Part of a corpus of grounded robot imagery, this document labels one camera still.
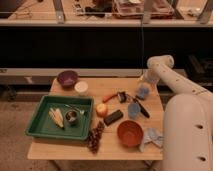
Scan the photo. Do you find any black marker pen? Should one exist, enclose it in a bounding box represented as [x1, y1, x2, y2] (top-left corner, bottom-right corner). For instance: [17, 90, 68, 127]
[133, 98, 150, 118]

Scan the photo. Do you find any orange bowl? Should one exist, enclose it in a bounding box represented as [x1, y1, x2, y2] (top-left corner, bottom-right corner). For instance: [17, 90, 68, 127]
[117, 120, 144, 147]

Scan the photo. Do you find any white paper cup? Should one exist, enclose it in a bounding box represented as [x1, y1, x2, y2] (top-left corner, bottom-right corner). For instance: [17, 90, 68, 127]
[74, 81, 89, 96]

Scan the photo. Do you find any blue sponge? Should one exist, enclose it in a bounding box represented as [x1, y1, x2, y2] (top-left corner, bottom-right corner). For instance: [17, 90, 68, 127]
[136, 85, 150, 100]

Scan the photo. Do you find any orange handled brush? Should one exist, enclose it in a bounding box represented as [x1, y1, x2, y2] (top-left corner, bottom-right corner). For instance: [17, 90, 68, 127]
[102, 91, 127, 103]

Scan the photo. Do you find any green plastic tray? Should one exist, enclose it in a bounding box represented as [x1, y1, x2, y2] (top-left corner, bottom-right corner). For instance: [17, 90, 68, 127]
[26, 95, 93, 140]

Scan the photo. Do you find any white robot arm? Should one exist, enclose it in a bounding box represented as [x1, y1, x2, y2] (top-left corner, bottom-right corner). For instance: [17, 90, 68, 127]
[140, 55, 213, 171]

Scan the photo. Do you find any corn cob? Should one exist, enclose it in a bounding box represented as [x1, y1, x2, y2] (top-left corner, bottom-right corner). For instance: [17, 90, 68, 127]
[49, 108, 64, 129]

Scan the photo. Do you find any purple bowl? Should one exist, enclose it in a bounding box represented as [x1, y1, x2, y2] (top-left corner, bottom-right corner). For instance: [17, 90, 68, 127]
[57, 70, 78, 87]

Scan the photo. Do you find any small metal cup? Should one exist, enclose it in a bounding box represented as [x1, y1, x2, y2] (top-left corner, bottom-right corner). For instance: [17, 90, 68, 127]
[65, 110, 78, 125]

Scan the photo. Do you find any black rectangular block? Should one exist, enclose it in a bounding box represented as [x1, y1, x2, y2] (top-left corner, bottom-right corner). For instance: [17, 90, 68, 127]
[104, 110, 123, 126]

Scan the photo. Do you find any bunch of dark grapes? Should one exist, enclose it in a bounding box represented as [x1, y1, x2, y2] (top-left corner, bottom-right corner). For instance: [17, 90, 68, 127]
[87, 121, 105, 154]

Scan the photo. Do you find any yellow apple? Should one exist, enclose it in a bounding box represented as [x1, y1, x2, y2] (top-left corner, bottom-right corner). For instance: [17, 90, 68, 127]
[96, 103, 108, 117]

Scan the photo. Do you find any crumpled blue cloth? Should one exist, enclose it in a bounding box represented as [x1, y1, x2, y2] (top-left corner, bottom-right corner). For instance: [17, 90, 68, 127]
[139, 128, 163, 152]

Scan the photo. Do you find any metal fork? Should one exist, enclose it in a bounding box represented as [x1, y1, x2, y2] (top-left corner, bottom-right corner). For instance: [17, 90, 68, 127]
[65, 104, 85, 115]

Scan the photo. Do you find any blue plastic cup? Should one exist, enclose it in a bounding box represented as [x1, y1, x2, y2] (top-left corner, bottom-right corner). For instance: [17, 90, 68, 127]
[128, 102, 140, 119]

